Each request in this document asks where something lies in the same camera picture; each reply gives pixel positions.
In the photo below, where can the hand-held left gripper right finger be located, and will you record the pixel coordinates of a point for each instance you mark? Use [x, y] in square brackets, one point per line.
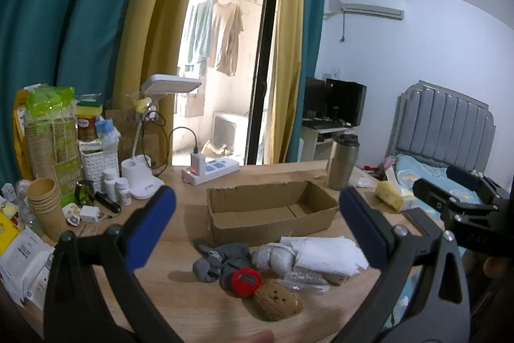
[361, 230]

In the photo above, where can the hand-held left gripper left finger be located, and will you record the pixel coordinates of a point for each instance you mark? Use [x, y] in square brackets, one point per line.
[150, 228]

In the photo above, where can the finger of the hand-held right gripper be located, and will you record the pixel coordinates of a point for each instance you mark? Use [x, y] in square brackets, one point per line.
[431, 194]
[466, 178]

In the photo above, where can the white cloth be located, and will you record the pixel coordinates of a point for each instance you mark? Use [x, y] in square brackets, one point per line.
[277, 258]

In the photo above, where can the brown cardboard box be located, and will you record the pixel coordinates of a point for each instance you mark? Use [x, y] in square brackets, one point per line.
[261, 224]

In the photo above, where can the person's right hand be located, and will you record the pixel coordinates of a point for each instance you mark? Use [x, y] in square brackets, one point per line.
[496, 267]

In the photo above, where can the person's left hand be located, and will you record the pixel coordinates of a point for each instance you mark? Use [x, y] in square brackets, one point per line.
[257, 337]

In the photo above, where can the blue printed bed sheet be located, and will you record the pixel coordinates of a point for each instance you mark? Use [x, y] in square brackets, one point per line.
[425, 174]

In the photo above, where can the yellow tissue pack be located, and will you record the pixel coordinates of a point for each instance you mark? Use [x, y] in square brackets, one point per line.
[395, 198]

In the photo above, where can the white desk lamp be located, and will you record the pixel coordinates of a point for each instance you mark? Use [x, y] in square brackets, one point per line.
[142, 184]

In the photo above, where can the white pill bottle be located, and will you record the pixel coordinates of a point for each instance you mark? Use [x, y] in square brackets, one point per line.
[123, 192]
[109, 184]

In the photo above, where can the clear plastic bag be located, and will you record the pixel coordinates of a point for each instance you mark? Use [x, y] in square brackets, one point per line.
[365, 181]

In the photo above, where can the black flashlight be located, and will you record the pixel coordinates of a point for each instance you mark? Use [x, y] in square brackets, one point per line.
[107, 202]

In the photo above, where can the grey padded headboard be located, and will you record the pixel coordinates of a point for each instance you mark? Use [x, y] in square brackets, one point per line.
[441, 126]

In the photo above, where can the white power adapter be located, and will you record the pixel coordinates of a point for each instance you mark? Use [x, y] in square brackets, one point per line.
[89, 214]

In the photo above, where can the steel tumbler with black lid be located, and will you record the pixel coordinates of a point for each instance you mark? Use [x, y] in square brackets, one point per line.
[341, 166]

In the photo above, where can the dark green glasses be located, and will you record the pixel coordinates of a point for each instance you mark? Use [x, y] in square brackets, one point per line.
[85, 194]

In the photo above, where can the clear plastic packet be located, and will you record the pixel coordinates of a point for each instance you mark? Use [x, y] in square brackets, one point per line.
[303, 279]

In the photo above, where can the white plastic basket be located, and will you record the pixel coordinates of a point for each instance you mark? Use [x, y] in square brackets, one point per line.
[98, 170]

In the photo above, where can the white power strip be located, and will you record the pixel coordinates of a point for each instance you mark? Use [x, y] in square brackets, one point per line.
[217, 168]

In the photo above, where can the white computer desk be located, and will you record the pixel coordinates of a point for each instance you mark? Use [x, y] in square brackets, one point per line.
[311, 144]

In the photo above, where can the stack of brown paper cups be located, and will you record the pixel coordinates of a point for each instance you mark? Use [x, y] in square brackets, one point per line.
[46, 206]

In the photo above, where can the blue and white packet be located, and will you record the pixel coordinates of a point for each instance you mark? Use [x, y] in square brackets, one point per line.
[106, 130]

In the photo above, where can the jar with yellow lid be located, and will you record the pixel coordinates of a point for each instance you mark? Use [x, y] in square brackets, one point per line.
[86, 124]

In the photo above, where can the small yellow plush toy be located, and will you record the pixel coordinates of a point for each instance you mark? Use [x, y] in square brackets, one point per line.
[141, 106]

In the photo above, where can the white washing machine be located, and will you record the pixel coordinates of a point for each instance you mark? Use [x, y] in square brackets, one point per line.
[229, 130]

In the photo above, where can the black computer monitor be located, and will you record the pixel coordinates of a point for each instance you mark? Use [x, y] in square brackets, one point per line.
[345, 102]
[314, 98]

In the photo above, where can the green packaged paper cups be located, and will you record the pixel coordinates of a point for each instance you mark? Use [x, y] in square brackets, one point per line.
[52, 134]

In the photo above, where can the yellow flat packet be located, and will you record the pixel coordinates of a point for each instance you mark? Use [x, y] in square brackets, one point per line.
[8, 228]

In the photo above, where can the yellow bag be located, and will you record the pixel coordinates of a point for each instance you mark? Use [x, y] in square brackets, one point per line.
[19, 134]

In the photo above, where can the yellow curtain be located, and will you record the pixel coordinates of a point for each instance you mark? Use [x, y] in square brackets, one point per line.
[289, 65]
[156, 25]

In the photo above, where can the white air conditioner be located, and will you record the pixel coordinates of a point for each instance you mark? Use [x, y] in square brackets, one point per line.
[369, 7]

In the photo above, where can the green hanging shirt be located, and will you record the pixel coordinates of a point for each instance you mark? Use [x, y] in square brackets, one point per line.
[198, 33]

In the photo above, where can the beige hanging shirt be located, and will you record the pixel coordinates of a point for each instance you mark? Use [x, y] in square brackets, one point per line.
[227, 37]

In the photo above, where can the teal curtain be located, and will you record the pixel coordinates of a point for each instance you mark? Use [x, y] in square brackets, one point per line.
[72, 25]
[311, 25]

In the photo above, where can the white wall socket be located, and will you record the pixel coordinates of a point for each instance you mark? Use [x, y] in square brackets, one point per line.
[336, 72]

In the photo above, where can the black sliding door frame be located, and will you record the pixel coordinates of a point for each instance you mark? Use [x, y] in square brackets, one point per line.
[265, 65]

